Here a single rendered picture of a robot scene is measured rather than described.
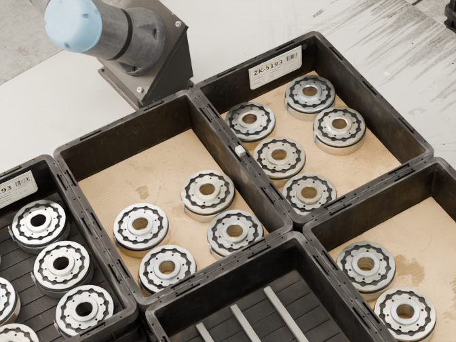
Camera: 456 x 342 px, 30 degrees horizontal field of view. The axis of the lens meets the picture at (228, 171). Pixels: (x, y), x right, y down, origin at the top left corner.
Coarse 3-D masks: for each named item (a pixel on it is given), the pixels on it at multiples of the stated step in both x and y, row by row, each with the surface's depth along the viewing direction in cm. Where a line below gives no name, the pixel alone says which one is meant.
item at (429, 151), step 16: (288, 48) 173; (240, 64) 171; (208, 80) 169; (208, 112) 164; (224, 128) 161; (240, 144) 158; (416, 160) 152; (384, 176) 151; (272, 192) 150; (352, 192) 149; (288, 208) 148; (320, 208) 147; (304, 224) 146
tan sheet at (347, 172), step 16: (272, 96) 178; (336, 96) 177; (288, 128) 173; (304, 128) 172; (304, 144) 170; (368, 144) 168; (320, 160) 167; (336, 160) 167; (352, 160) 166; (368, 160) 166; (384, 160) 166; (336, 176) 164; (352, 176) 164; (368, 176) 163
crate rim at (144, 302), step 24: (168, 96) 167; (192, 96) 166; (120, 120) 164; (72, 144) 161; (264, 192) 152; (96, 216) 150; (288, 216) 147; (264, 240) 144; (120, 264) 145; (216, 264) 142; (168, 288) 140
